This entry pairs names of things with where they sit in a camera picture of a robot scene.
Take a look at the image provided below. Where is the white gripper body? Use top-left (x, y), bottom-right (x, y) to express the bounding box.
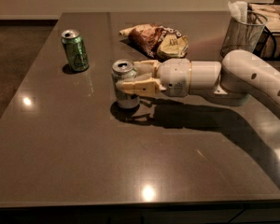
top-left (157, 59), bottom-right (191, 97)

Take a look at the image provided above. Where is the brown crumpled chip bag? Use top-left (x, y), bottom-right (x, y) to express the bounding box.
top-left (119, 23), bottom-right (189, 60)

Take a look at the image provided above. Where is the black wire basket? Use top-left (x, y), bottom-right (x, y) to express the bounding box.
top-left (248, 3), bottom-right (280, 61)

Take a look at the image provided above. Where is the white green 7up can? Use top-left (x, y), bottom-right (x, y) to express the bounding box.
top-left (111, 58), bottom-right (141, 110)

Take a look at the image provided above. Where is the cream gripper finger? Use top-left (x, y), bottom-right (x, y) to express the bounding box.
top-left (134, 60), bottom-right (161, 79)
top-left (116, 77), bottom-right (165, 97)

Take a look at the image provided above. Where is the metal mesh cup holder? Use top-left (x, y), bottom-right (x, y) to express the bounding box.
top-left (220, 10), bottom-right (268, 57)

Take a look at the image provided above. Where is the dark green soda can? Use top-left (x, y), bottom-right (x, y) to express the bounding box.
top-left (62, 29), bottom-right (89, 72)

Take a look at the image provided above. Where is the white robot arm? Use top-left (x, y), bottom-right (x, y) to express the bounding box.
top-left (116, 49), bottom-right (280, 119)

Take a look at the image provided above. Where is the white napkin in cup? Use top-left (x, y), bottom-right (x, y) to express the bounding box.
top-left (228, 1), bottom-right (247, 23)

